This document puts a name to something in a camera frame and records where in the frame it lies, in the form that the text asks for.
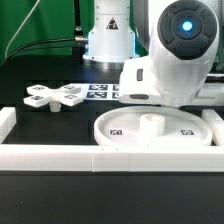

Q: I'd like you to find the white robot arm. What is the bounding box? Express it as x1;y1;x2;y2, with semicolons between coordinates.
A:
84;0;224;107

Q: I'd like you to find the black cable bundle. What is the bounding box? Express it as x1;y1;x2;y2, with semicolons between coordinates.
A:
1;37;90;66

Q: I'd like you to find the white cable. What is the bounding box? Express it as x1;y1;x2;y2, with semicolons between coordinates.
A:
4;0;42;60

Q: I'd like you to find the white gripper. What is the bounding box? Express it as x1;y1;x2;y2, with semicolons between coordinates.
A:
118;55;224;108

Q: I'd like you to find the white sheet with markers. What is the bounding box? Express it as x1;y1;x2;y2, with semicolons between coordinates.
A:
76;83;119;101

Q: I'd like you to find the white round table top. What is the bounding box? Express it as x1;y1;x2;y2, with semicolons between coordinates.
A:
94;106;212;147

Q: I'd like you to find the white U-shaped boundary frame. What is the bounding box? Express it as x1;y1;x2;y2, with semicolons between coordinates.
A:
0;107;224;172

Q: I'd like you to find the white cross-shaped table base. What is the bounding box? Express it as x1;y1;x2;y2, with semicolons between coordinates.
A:
23;83;84;112

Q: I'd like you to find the black vertical cable connector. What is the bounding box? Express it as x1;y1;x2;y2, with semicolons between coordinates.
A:
73;0;83;36

